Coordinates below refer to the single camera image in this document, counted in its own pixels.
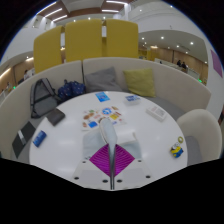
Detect yellow and blue toy figure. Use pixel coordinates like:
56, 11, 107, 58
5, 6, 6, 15
170, 135, 185, 159

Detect light grey towel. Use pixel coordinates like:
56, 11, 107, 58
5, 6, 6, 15
81, 117, 143, 191

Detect ceiling strip lights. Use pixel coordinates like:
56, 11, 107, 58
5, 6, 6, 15
36, 0, 129, 23

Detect white sticker sheet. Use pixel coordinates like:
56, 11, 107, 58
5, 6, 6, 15
80, 105, 128, 132

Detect white round chair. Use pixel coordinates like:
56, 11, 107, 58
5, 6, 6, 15
176, 108, 223, 167

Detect dark grey laptop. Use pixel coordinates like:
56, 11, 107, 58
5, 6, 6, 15
11, 121, 37, 159

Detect blue rectangular box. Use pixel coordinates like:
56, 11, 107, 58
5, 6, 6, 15
32, 129, 48, 148

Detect blue card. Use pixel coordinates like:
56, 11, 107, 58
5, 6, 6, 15
94, 91, 111, 103

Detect dark blue patterned bag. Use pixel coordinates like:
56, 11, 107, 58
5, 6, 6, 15
57, 79, 87, 103

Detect dark grey wallet pouch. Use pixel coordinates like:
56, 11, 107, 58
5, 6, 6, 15
44, 108, 67, 127

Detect purple wall panel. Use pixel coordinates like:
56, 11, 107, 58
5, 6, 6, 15
210, 49, 224, 78

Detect yellow partition panel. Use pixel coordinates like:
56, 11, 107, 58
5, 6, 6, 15
64, 18, 103, 63
33, 25, 64, 74
105, 18, 139, 59

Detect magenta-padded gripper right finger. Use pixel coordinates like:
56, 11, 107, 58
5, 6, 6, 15
114, 143, 153, 190

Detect grey backpack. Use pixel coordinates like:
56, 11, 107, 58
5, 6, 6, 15
29, 77, 63, 119

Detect cream curved sofa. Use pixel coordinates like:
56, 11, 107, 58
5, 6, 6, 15
0, 57, 213, 161

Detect yellow-green cushion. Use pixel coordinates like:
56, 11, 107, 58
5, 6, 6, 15
123, 68, 157, 98

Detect small clear blue-printed box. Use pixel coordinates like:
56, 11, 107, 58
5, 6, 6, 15
124, 94, 142, 105

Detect person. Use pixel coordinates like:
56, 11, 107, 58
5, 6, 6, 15
176, 59, 188, 71

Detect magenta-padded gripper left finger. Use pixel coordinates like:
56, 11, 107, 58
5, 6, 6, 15
71, 143, 113, 191

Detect grey cushion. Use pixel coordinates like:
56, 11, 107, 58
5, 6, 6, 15
83, 66, 124, 94

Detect white flat box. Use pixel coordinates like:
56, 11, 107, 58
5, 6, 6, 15
145, 105, 168, 122

